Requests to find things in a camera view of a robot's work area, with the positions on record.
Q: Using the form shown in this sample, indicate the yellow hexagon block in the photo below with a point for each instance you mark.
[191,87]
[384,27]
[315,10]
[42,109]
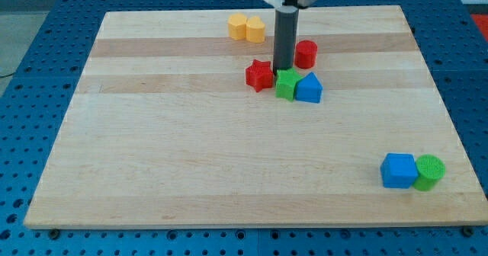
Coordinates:
[236,24]

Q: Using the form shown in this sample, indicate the green star block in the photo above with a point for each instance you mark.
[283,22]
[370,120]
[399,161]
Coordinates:
[286,83]

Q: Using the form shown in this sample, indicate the red star block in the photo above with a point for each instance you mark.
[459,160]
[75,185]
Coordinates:
[259,75]

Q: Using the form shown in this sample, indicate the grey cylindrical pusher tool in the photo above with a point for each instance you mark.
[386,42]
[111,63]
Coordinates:
[285,31]

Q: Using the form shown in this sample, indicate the blue perforated metal base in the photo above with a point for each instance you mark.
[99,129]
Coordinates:
[34,103]

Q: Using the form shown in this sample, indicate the light wooden board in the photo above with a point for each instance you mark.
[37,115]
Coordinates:
[163,132]

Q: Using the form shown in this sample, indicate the green cylinder block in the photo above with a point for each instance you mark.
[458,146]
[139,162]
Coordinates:
[431,170]

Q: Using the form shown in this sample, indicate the blue triangular prism block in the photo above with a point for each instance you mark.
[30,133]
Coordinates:
[309,89]

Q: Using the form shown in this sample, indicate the blue cube block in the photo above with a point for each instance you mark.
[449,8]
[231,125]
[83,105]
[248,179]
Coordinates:
[398,170]

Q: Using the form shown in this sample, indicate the red cylinder block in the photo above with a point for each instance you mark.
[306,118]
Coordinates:
[305,54]

